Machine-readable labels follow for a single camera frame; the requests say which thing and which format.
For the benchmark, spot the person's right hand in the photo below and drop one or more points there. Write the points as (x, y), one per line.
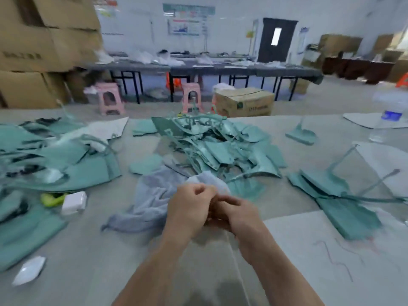
(239, 220)

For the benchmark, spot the person's left hand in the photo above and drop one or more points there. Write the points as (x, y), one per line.
(189, 213)

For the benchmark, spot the grey-blue wiping cloth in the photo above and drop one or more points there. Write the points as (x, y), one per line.
(146, 200)

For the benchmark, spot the brown cardboard box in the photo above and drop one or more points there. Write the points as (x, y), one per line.
(245, 103)

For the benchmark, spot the pile of green plastic parts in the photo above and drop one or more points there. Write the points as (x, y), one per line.
(64, 169)

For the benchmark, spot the stack of brown cardboard boxes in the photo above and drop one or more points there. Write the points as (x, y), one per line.
(41, 54)

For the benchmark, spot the person's left forearm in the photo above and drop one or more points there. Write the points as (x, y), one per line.
(153, 274)

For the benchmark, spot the person's right forearm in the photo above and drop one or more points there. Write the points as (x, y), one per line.
(280, 277)

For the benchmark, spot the white foam sheet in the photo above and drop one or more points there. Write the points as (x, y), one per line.
(370, 119)
(338, 271)

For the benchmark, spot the pink plastic stool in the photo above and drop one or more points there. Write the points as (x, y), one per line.
(109, 100)
(192, 98)

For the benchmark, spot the white power adapter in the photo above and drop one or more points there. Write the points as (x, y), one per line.
(74, 203)

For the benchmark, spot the white paper sheet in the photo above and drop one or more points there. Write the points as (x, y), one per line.
(102, 129)
(389, 159)

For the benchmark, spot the orange object under table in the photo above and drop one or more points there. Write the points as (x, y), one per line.
(173, 83)

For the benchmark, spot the green and yellow gadget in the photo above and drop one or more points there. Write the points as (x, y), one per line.
(51, 200)

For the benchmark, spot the long grey work table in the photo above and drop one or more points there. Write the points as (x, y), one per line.
(204, 68)

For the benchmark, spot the heap of clear plastic bags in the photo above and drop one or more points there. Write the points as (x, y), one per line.
(143, 58)

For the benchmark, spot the white oval plastic piece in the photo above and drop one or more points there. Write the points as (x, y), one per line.
(29, 271)

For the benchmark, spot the clear blue-label water bottle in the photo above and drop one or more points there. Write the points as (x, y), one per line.
(390, 118)

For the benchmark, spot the dark door with window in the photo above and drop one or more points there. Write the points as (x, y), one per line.
(276, 40)

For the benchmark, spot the colourful wall poster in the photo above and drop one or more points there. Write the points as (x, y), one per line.
(185, 26)

